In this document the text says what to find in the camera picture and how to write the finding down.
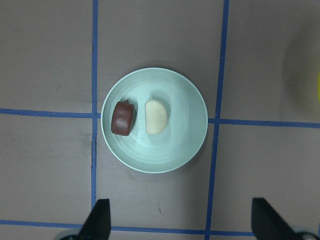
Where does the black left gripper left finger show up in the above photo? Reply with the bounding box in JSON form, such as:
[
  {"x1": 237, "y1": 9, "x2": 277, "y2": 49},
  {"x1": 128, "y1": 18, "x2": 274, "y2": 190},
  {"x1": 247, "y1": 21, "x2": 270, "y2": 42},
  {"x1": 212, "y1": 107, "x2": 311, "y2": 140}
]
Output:
[{"x1": 79, "y1": 199, "x2": 111, "y2": 240}]

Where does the yellow steamer centre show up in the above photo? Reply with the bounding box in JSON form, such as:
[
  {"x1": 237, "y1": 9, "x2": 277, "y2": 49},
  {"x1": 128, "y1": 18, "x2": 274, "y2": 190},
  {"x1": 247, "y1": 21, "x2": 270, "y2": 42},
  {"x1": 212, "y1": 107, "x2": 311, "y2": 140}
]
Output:
[{"x1": 317, "y1": 72, "x2": 320, "y2": 103}]

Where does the white bun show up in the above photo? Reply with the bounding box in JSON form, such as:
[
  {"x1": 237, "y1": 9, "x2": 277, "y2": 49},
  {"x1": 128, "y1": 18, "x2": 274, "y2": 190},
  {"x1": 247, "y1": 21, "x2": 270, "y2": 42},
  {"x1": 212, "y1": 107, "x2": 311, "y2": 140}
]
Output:
[{"x1": 145, "y1": 99, "x2": 168, "y2": 135}]

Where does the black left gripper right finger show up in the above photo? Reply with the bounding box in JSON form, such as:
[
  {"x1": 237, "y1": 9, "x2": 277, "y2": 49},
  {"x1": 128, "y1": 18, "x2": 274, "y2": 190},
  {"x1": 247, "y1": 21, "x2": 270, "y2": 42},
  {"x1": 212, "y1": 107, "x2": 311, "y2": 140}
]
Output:
[{"x1": 251, "y1": 197, "x2": 300, "y2": 240}]

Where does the light green plate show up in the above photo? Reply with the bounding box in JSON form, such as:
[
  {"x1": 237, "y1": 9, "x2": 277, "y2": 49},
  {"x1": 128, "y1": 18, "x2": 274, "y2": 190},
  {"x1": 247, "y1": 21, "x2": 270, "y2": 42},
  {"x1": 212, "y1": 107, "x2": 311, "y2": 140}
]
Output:
[{"x1": 100, "y1": 67, "x2": 208, "y2": 174}]

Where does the brown bun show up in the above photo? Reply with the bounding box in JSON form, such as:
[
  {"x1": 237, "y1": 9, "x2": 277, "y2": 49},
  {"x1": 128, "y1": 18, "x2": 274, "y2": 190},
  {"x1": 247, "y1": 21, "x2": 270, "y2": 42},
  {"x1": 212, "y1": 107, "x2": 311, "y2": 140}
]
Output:
[{"x1": 110, "y1": 99, "x2": 135, "y2": 136}]

